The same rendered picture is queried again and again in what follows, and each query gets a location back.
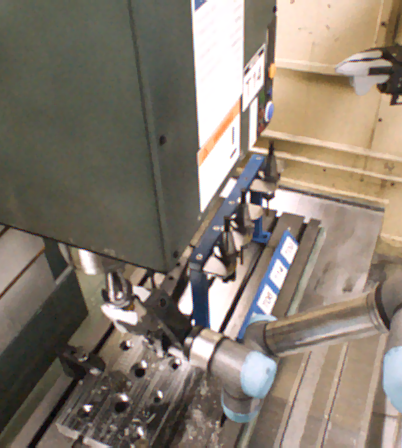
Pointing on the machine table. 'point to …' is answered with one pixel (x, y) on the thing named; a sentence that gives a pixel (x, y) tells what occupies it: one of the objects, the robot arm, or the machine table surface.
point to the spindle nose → (77, 258)
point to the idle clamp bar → (176, 276)
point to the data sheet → (217, 60)
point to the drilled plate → (174, 380)
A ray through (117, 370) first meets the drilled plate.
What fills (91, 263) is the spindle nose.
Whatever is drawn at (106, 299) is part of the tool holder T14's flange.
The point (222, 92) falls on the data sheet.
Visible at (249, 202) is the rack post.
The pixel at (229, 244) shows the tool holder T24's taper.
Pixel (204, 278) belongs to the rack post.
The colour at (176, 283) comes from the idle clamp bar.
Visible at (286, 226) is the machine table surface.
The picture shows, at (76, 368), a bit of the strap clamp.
